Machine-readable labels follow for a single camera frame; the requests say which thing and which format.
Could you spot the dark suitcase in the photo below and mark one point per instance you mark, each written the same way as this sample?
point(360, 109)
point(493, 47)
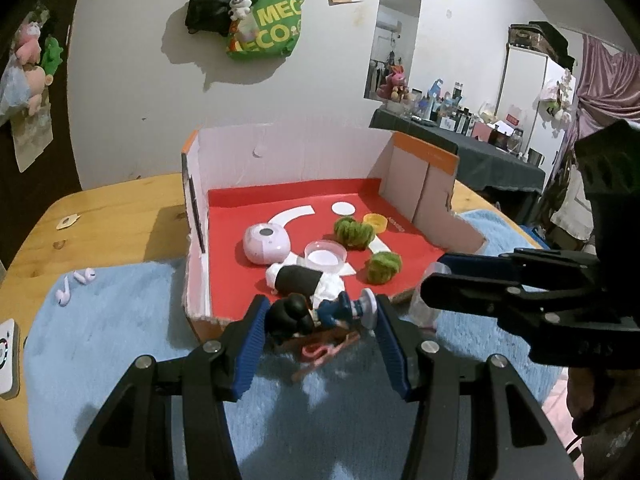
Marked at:
point(540, 37)

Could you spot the white artificial flowers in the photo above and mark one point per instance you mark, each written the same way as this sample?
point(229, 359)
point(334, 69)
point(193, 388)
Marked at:
point(559, 92)

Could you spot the blue fluffy mat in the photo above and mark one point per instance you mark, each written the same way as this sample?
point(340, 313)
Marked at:
point(125, 350)

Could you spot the pink plush toy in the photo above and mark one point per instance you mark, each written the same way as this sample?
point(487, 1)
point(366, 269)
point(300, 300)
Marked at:
point(27, 45)

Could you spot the blue figurine with white base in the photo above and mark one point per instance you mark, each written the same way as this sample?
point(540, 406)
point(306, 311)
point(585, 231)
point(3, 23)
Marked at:
point(330, 310)

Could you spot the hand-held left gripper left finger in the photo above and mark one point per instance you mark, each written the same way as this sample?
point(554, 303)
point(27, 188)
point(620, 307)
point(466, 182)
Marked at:
point(247, 351)

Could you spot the cardboard box with red bottom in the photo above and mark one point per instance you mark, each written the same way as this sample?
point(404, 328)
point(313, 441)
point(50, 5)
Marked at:
point(235, 210)

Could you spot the clear round dish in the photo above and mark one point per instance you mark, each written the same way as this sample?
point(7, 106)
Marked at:
point(325, 256)

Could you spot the black and white paper roll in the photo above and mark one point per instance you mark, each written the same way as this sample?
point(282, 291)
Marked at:
point(300, 280)

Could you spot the small white plush charm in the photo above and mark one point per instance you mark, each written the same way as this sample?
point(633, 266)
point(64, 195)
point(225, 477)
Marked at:
point(241, 6)

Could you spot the pink curtain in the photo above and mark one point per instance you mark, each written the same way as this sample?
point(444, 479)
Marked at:
point(605, 80)

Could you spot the pale pink plush doll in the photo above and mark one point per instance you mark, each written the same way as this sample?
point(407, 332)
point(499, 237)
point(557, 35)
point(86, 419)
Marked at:
point(35, 90)

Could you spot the pink round device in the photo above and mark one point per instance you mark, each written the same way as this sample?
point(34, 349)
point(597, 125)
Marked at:
point(265, 242)

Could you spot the wall mirror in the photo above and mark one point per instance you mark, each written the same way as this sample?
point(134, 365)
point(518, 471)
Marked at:
point(392, 15)

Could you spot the white refrigerator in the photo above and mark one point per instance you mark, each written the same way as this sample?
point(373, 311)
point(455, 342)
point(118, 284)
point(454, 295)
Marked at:
point(525, 105)

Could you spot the pink clip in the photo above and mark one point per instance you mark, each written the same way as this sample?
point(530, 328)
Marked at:
point(320, 351)

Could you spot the pink rabbit plush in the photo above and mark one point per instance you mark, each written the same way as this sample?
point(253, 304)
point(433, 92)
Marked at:
point(395, 82)

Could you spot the green shopping bag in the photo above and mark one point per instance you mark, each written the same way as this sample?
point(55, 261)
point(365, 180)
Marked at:
point(270, 30)

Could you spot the yellow capsule half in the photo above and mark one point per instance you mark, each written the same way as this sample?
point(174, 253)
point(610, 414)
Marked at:
point(375, 222)

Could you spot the white flat device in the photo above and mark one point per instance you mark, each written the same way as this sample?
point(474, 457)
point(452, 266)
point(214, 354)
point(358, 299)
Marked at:
point(7, 360)

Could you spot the small table sticker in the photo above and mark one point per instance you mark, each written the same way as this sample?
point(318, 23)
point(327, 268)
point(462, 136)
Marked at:
point(67, 222)

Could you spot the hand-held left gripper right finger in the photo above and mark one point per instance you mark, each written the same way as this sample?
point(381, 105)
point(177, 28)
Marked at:
point(395, 355)

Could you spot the metal cup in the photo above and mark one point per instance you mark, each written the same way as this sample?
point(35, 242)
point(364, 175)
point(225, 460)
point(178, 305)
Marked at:
point(535, 156)

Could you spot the person's right forearm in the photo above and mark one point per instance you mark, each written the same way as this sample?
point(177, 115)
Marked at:
point(610, 410)

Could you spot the green yarn scrunchie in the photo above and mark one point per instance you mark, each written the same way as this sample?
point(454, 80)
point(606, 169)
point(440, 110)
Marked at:
point(384, 267)
point(354, 232)

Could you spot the side table with dark cloth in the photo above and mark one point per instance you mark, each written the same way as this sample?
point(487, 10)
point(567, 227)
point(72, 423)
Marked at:
point(500, 170)

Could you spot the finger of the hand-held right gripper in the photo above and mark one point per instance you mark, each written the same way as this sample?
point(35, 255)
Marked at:
point(480, 265)
point(465, 295)

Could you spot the clear plastic cup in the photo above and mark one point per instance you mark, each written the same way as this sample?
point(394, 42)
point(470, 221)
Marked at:
point(425, 315)

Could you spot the pink earbud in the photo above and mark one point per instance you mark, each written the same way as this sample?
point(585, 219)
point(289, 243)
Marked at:
point(86, 276)
point(63, 294)

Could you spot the green plush toy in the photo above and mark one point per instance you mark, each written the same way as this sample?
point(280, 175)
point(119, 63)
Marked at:
point(51, 55)

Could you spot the pink scissors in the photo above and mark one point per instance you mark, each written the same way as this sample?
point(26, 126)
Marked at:
point(305, 372)

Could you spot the cluster of bottles and jars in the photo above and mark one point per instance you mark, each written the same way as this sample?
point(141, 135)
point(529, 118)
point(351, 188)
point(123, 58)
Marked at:
point(460, 115)

